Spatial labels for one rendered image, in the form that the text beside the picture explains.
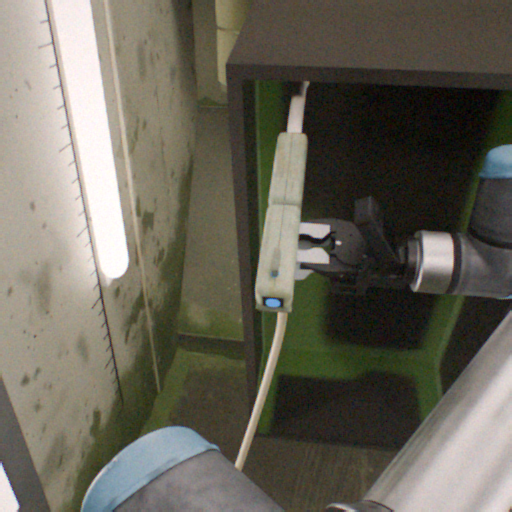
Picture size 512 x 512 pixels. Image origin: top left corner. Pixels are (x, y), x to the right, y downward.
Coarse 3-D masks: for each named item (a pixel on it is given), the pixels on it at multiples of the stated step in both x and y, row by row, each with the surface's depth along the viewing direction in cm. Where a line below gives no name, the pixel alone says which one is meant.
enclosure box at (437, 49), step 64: (256, 0) 103; (384, 0) 101; (448, 0) 100; (256, 64) 80; (320, 64) 80; (384, 64) 79; (448, 64) 79; (256, 128) 122; (320, 128) 125; (384, 128) 123; (448, 128) 120; (256, 192) 131; (320, 192) 138; (384, 192) 135; (448, 192) 132; (256, 256) 141; (256, 320) 153; (320, 320) 174; (384, 320) 169; (448, 320) 165; (256, 384) 169; (320, 384) 176; (384, 384) 175; (448, 384) 160; (384, 448) 157
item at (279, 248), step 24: (288, 120) 86; (288, 144) 81; (288, 168) 77; (288, 192) 74; (288, 216) 72; (264, 240) 70; (288, 240) 69; (264, 264) 67; (288, 264) 67; (264, 288) 65; (288, 288) 65
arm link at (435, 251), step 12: (420, 240) 73; (432, 240) 72; (444, 240) 72; (420, 252) 72; (432, 252) 71; (444, 252) 71; (420, 264) 72; (432, 264) 71; (444, 264) 71; (420, 276) 72; (432, 276) 71; (444, 276) 71; (420, 288) 73; (432, 288) 73; (444, 288) 72
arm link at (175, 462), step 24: (168, 432) 42; (192, 432) 44; (120, 456) 40; (144, 456) 39; (168, 456) 39; (192, 456) 40; (216, 456) 41; (96, 480) 40; (120, 480) 38; (144, 480) 37; (168, 480) 37; (192, 480) 37; (216, 480) 38; (240, 480) 39; (96, 504) 39; (120, 504) 37; (144, 504) 37; (168, 504) 36; (192, 504) 36; (216, 504) 36; (240, 504) 36; (264, 504) 37
